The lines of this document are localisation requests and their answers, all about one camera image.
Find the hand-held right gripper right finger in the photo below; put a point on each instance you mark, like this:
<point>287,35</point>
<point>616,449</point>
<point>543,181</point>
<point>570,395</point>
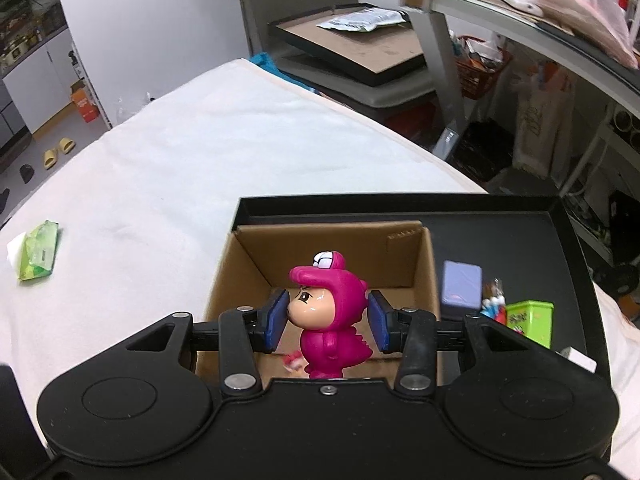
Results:
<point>378,322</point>

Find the yellow slipper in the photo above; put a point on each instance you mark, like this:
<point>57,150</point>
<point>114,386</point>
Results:
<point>50,158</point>
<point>67,145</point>

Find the white tote bag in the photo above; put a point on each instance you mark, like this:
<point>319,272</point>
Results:
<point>542,120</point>

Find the small colourful toy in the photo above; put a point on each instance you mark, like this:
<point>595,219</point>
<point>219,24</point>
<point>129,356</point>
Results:
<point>492,305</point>

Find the green tin box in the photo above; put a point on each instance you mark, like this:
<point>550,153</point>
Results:
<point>530,320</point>

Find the white shelf rack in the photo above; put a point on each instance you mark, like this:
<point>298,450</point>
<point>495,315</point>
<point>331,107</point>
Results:
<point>615,140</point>

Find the large black tray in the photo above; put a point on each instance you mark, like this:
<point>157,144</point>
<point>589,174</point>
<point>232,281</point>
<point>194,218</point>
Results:
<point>500,240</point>

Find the orange carton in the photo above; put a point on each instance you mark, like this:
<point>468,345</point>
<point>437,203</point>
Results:
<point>85,102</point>

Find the black tray with brown board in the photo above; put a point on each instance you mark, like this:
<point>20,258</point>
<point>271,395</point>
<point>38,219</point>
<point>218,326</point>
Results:
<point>360,52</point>

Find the purple rounded box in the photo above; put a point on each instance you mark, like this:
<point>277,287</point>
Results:
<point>462,285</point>

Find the dark shoe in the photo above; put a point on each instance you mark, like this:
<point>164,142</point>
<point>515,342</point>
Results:
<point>26,172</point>

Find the silver plastic packet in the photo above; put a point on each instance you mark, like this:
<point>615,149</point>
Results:
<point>357,20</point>

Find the teal cloth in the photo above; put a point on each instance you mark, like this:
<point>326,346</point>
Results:
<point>262,61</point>

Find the green wet wipes packet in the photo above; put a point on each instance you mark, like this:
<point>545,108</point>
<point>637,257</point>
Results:
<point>39,252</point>

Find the black bag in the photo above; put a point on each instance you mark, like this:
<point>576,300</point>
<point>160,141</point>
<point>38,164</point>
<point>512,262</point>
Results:
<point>482,152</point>

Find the glass desk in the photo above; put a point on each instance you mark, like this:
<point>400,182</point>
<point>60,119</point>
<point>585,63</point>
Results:
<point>575,55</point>

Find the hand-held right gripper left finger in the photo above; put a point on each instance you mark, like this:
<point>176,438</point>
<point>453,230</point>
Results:
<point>275,321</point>

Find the small red toy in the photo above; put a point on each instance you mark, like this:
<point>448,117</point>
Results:
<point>293,361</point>

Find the orange plastic basket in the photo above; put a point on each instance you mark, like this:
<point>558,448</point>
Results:
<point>480,72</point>

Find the cardboard box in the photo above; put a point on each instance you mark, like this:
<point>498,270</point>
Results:
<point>330,260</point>

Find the black round spool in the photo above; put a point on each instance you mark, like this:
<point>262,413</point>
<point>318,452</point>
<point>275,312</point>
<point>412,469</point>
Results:
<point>620,282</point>

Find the pink dinosaur figurine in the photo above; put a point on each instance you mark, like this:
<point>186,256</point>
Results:
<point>332,332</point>

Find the white cabinet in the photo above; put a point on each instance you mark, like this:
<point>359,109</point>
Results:
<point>40,70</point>

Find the clear plastic bag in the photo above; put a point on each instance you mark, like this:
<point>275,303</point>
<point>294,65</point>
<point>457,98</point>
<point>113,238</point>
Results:
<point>575,0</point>

